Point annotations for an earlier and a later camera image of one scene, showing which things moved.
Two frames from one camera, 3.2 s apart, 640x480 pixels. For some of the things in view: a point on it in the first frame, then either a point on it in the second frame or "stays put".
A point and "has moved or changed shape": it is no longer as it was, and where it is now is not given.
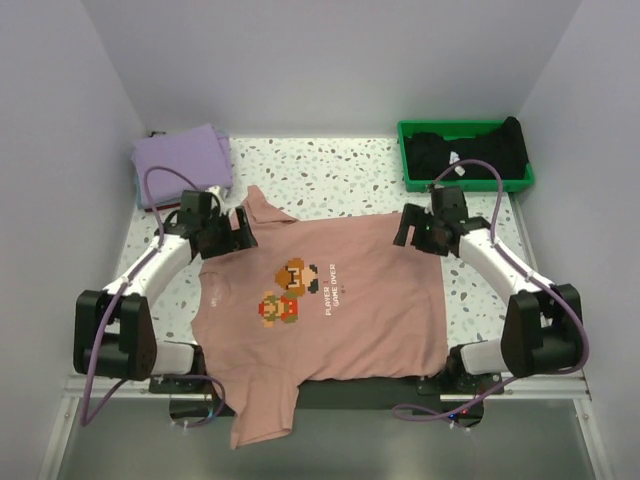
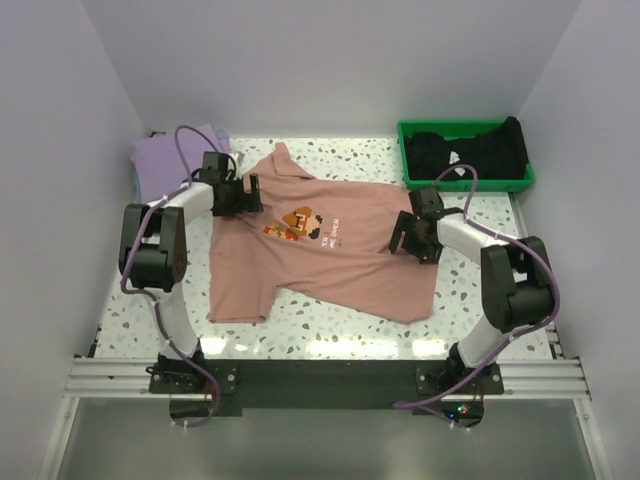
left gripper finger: [244, 237] -> [252, 201]
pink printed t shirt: [318, 299] has moved or changed shape
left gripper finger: [216, 241] -> [231, 207]
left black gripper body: [217, 221] -> [234, 188]
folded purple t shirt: [199, 155] stays put
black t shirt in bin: [503, 149] stays put
